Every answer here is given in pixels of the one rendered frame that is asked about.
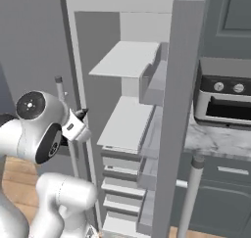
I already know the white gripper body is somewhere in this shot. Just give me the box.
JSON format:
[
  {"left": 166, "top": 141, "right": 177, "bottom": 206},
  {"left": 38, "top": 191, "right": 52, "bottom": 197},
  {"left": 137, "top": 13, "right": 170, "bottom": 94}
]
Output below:
[{"left": 67, "top": 109, "right": 93, "bottom": 143}]

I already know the white fridge shelf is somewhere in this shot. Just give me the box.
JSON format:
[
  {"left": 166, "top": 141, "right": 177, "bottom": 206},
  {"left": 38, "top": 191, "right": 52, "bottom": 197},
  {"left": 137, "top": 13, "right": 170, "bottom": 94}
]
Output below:
[
  {"left": 88, "top": 40, "right": 162, "bottom": 79},
  {"left": 96, "top": 95, "right": 156, "bottom": 156}
]

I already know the white fridge drawer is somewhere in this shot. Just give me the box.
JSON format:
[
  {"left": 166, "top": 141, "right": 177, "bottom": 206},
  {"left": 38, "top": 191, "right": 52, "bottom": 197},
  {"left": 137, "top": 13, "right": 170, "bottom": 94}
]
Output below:
[
  {"left": 102, "top": 197, "right": 145, "bottom": 217},
  {"left": 100, "top": 179, "right": 148, "bottom": 201},
  {"left": 102, "top": 163, "right": 145, "bottom": 183},
  {"left": 100, "top": 145, "right": 145, "bottom": 163}
]

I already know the grey fridge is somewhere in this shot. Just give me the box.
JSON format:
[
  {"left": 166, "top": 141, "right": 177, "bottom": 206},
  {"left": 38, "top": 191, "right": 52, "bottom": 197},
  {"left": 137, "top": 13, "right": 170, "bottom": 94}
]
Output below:
[{"left": 63, "top": 0, "right": 208, "bottom": 238}]

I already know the clear fridge door bin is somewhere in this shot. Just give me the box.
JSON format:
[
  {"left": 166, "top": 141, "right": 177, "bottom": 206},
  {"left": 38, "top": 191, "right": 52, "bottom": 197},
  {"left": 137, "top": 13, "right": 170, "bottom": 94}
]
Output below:
[{"left": 139, "top": 104, "right": 165, "bottom": 161}]

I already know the grey fridge door bin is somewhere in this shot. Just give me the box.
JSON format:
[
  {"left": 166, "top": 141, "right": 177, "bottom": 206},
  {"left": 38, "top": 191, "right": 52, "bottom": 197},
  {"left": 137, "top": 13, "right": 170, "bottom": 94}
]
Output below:
[
  {"left": 135, "top": 189, "right": 157, "bottom": 237},
  {"left": 138, "top": 41, "right": 169, "bottom": 108}
]

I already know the grey fridge door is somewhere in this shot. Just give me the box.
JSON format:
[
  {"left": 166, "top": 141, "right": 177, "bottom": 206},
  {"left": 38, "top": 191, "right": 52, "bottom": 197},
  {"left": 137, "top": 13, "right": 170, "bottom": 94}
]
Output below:
[
  {"left": 0, "top": 0, "right": 86, "bottom": 168},
  {"left": 151, "top": 0, "right": 208, "bottom": 238}
]

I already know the grey drawer front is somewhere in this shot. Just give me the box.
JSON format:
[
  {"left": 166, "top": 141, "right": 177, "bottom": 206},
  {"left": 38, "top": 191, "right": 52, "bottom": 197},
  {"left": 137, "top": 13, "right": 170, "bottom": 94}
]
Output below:
[{"left": 181, "top": 151, "right": 251, "bottom": 191}]

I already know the white toaster oven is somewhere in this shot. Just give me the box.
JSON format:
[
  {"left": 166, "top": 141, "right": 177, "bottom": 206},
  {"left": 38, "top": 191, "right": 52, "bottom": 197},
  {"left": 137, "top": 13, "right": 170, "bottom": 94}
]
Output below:
[{"left": 192, "top": 57, "right": 251, "bottom": 131}]

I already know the grey fridge door handle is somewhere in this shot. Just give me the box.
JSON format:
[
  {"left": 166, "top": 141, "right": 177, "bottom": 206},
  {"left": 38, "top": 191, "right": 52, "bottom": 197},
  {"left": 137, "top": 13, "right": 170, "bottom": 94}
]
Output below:
[
  {"left": 54, "top": 74, "right": 81, "bottom": 179},
  {"left": 176, "top": 154, "right": 206, "bottom": 238}
]

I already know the silver drawer handle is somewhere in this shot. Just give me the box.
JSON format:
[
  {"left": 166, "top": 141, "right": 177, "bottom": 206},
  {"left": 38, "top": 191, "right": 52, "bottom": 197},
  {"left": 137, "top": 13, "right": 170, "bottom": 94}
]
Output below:
[{"left": 217, "top": 166, "right": 250, "bottom": 176}]

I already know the grey wall cupboard door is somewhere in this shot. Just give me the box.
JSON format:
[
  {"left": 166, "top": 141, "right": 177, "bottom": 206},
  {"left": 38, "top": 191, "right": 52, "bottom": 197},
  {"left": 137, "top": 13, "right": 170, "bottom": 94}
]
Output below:
[{"left": 199, "top": 0, "right": 251, "bottom": 61}]

